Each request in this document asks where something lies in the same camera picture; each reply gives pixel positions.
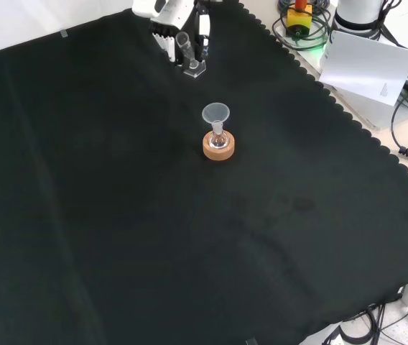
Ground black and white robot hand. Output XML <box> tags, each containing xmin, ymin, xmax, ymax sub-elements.
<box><xmin>149</xmin><ymin>0</ymin><xmax>214</xmax><ymax>65</ymax></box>

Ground clear glass graduated cylinder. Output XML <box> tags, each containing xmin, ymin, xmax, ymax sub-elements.
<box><xmin>175</xmin><ymin>31</ymin><xmax>208</xmax><ymax>78</ymax></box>

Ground clear plastic funnel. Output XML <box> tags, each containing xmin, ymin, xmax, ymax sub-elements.
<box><xmin>201</xmin><ymin>102</ymin><xmax>231</xmax><ymax>132</ymax></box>

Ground yellow stop button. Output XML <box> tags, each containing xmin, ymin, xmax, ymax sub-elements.
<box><xmin>285</xmin><ymin>0</ymin><xmax>314</xmax><ymax>39</ymax></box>

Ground clear round-bottom flask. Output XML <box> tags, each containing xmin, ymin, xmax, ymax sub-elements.
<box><xmin>209</xmin><ymin>120</ymin><xmax>231</xmax><ymax>150</ymax></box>

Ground pale board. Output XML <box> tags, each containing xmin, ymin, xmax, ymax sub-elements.
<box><xmin>318</xmin><ymin>29</ymin><xmax>408</xmax><ymax>107</ymax></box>

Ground black bench cloth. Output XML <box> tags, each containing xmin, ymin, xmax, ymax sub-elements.
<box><xmin>0</xmin><ymin>0</ymin><xmax>408</xmax><ymax>345</ymax></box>

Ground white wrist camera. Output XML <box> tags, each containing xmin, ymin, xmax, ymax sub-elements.
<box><xmin>131</xmin><ymin>0</ymin><xmax>171</xmax><ymax>18</ymax></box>

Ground black coiled cable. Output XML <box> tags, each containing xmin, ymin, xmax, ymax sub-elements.
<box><xmin>271</xmin><ymin>0</ymin><xmax>335</xmax><ymax>50</ymax></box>

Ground cork ring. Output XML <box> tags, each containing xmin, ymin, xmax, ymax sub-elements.
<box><xmin>202</xmin><ymin>130</ymin><xmax>236</xmax><ymax>162</ymax></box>

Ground black floor cables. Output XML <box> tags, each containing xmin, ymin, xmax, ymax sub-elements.
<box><xmin>318</xmin><ymin>300</ymin><xmax>408</xmax><ymax>345</ymax></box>

